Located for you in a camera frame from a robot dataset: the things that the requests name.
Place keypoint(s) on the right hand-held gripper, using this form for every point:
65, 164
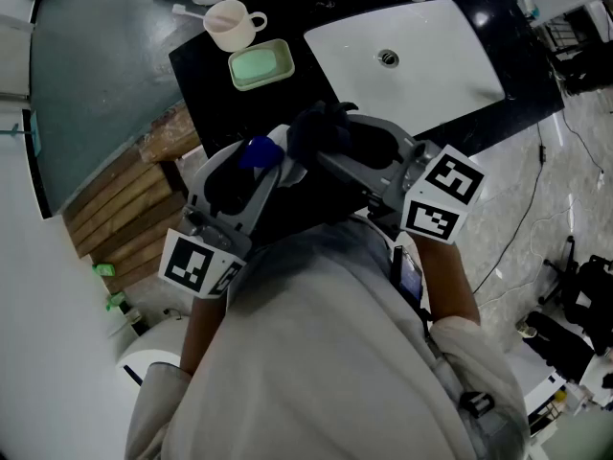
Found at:
455, 180

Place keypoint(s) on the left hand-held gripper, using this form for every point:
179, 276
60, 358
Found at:
187, 264

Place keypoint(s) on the white bottle with blue cap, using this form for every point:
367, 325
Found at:
261, 154

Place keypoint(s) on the dark blue cloth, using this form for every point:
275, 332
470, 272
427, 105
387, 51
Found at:
316, 132

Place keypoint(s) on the person's left forearm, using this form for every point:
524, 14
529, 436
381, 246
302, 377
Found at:
201, 333

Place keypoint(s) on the person's right forearm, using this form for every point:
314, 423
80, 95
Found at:
447, 281

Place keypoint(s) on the green soap dish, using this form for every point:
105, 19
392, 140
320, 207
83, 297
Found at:
287, 60

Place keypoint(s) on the green soap bar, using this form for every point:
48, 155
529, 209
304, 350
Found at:
254, 64

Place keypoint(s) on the person's black trousers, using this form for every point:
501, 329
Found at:
311, 213

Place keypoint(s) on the wooden platform beam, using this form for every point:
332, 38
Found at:
170, 137

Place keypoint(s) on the white sink basin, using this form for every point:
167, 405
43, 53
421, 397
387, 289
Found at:
431, 84

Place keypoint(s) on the metal sink drain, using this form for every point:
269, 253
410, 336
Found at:
388, 57

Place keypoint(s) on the brown wooden steps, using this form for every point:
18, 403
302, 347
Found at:
124, 209

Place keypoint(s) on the black marble vanity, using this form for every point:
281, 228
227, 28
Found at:
206, 89

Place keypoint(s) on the black smartphone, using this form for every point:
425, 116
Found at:
411, 276

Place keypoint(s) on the small green packet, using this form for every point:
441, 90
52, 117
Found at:
115, 301
104, 269

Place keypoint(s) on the white cup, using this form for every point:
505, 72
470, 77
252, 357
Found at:
230, 41

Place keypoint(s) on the white round appliance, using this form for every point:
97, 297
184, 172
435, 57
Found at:
153, 348

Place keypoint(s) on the person's light shirt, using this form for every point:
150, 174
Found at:
311, 352

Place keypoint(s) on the white toothbrush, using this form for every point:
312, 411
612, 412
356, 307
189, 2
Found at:
178, 8

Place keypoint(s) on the small teal object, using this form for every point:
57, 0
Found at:
528, 8

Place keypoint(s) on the small glass jar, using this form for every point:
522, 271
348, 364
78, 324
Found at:
527, 331

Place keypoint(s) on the black office chair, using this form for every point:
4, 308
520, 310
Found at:
594, 285

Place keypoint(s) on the black bag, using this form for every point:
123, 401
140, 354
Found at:
560, 348

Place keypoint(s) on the white counter unit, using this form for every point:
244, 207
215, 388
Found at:
541, 381

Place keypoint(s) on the teal glass clamp bracket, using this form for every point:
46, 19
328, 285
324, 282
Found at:
36, 132

